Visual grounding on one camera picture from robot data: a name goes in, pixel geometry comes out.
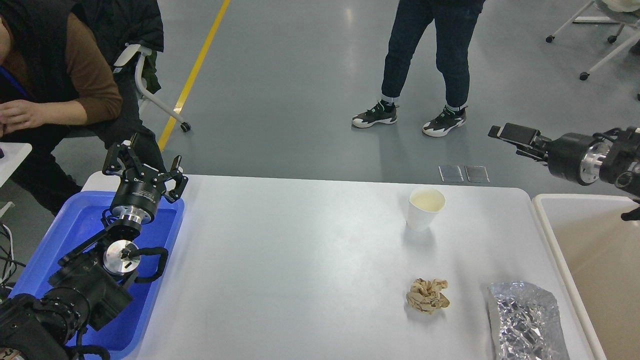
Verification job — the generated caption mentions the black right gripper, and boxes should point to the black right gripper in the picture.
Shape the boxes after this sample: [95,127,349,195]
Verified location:
[487,123,611,186]

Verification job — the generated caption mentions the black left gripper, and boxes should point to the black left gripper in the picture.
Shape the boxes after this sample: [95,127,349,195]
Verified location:
[102,133,189,224]

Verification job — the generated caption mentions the white paper cup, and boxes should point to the white paper cup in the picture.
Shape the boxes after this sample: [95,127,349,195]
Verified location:
[406,186,446,232]

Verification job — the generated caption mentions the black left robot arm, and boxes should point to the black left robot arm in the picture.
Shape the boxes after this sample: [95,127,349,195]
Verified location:
[0,136,189,360]

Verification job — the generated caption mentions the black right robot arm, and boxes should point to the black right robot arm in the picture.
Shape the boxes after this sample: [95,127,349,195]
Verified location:
[487,123,640,203]

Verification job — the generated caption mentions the right floor plate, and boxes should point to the right floor plate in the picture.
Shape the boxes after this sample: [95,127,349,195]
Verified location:
[464,165,490,183]

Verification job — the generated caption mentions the floor plate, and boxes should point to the floor plate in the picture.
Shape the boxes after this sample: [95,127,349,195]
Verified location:
[464,165,490,183]
[438,165,465,183]

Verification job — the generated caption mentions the left floor plate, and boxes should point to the left floor plate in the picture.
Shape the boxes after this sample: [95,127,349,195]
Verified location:
[438,165,465,183]

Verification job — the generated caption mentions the white rolling chair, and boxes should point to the white rolling chair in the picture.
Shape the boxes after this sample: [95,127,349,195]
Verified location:
[112,42,192,134]

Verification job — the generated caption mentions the seated person brown sweater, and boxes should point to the seated person brown sweater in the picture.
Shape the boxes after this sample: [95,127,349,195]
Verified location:
[1,0,165,215]

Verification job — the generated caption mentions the beige plastic bin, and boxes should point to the beige plastic bin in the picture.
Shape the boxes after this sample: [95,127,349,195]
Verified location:
[532,194,640,360]

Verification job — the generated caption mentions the white rolling stand legs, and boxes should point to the white rolling stand legs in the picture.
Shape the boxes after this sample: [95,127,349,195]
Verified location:
[546,0,640,82]

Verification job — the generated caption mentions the white side table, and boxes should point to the white side table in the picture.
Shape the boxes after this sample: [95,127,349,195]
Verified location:
[0,142,32,187]

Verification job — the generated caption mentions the standing person dark jeans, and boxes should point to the standing person dark jeans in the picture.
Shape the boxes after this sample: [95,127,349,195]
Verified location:
[351,0,487,138]

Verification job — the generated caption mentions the silver foil bag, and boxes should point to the silver foil bag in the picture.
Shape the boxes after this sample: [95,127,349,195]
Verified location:
[487,281,570,360]

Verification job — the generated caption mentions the crumpled brown paper ball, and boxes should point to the crumpled brown paper ball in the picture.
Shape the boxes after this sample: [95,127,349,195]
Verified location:
[406,278,451,314]

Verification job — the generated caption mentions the black cables at left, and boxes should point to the black cables at left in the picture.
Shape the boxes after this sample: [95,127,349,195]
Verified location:
[0,222,26,296]

